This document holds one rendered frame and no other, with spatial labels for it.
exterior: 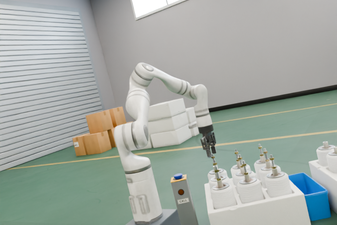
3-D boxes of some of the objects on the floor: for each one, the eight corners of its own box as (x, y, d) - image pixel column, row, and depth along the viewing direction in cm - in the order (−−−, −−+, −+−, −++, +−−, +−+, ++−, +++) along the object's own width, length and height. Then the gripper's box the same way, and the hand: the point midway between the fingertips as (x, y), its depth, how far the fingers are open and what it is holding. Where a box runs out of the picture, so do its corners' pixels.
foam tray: (314, 237, 129) (304, 193, 128) (217, 255, 132) (207, 213, 131) (285, 201, 168) (278, 168, 167) (211, 216, 171) (204, 183, 170)
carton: (90, 151, 545) (85, 133, 544) (99, 149, 532) (95, 132, 531) (75, 156, 520) (71, 138, 519) (86, 155, 507) (81, 136, 506)
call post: (202, 248, 141) (186, 179, 140) (187, 251, 141) (170, 183, 140) (202, 240, 148) (186, 175, 147) (187, 243, 148) (171, 178, 148)
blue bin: (334, 217, 140) (328, 190, 140) (309, 222, 141) (303, 196, 141) (308, 193, 170) (303, 172, 170) (288, 198, 171) (283, 176, 171)
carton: (112, 149, 506) (107, 130, 505) (101, 153, 487) (96, 134, 486) (98, 150, 523) (94, 132, 522) (87, 155, 503) (82, 136, 502)
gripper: (206, 126, 153) (214, 159, 153) (216, 120, 166) (223, 150, 166) (191, 128, 156) (199, 160, 156) (203, 122, 169) (210, 152, 170)
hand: (211, 152), depth 161 cm, fingers open, 6 cm apart
